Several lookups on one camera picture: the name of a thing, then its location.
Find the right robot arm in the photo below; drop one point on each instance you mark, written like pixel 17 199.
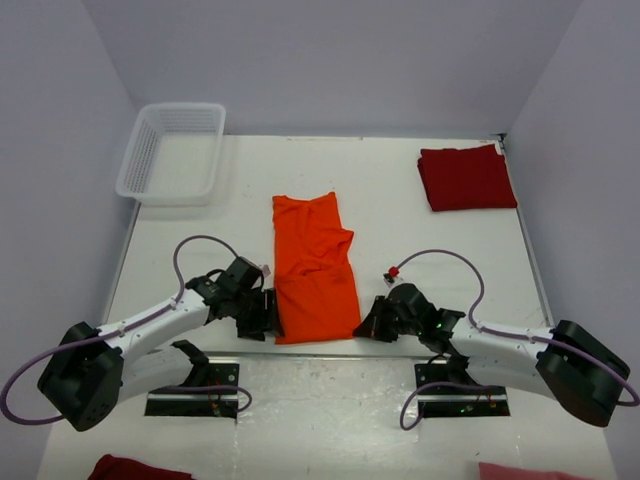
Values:
pixel 564 363

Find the orange t-shirt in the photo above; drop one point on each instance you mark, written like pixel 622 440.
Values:
pixel 314 281

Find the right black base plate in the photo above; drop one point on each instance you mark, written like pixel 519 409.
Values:
pixel 455 402

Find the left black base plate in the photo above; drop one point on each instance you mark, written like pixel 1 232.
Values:
pixel 223 404

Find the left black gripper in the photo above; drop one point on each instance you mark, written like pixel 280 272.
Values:
pixel 266 318

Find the folded dark red t-shirt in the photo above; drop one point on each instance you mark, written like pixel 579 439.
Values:
pixel 466 179

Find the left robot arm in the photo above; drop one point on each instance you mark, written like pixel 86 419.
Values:
pixel 95 369

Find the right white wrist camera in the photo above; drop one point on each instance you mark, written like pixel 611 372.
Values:
pixel 392 281

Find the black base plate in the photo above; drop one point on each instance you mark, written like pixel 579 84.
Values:
pixel 223 404
pixel 455 402

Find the pink cloth bottom right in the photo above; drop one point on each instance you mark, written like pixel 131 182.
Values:
pixel 490 471

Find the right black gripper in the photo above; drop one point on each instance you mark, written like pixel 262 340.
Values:
pixel 373 327

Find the white plastic basket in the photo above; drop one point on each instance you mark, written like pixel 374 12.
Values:
pixel 172 154

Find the dark red cloth bottom left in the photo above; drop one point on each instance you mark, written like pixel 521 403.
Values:
pixel 110 467

